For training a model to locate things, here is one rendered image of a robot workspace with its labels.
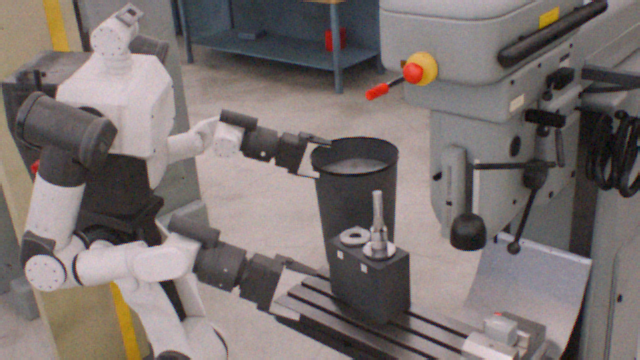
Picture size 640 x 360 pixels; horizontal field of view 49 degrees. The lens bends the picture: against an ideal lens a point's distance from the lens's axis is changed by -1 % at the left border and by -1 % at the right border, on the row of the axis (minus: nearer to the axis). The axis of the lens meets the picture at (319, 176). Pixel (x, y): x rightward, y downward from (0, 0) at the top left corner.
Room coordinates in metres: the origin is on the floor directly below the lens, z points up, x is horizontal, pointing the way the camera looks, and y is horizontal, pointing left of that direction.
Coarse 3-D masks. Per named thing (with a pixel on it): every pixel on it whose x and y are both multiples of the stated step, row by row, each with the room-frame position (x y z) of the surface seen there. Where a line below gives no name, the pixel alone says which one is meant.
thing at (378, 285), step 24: (336, 240) 1.77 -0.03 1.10; (360, 240) 1.74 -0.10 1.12; (336, 264) 1.75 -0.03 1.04; (360, 264) 1.66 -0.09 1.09; (384, 264) 1.63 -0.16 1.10; (408, 264) 1.67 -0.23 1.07; (336, 288) 1.75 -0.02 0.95; (360, 288) 1.66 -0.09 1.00; (384, 288) 1.61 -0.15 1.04; (408, 288) 1.67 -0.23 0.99; (384, 312) 1.61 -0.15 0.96
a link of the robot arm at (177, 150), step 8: (176, 136) 1.70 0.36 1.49; (184, 136) 1.69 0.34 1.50; (168, 144) 1.68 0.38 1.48; (176, 144) 1.68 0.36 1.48; (184, 144) 1.67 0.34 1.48; (168, 152) 1.67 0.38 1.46; (176, 152) 1.67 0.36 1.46; (184, 152) 1.67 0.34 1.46; (168, 160) 1.67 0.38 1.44; (176, 160) 1.68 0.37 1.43
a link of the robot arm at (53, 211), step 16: (48, 192) 1.18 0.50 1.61; (64, 192) 1.18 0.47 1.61; (80, 192) 1.21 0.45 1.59; (32, 208) 1.19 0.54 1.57; (48, 208) 1.18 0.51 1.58; (64, 208) 1.19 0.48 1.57; (32, 224) 1.19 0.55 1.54; (48, 224) 1.18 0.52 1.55; (64, 224) 1.19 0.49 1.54; (32, 240) 1.17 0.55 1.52; (48, 240) 1.18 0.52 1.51; (64, 240) 1.20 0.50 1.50; (32, 256) 1.17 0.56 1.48; (48, 256) 1.16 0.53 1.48; (32, 272) 1.16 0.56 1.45; (48, 272) 1.15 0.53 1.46; (64, 272) 1.16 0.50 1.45; (48, 288) 1.15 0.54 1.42
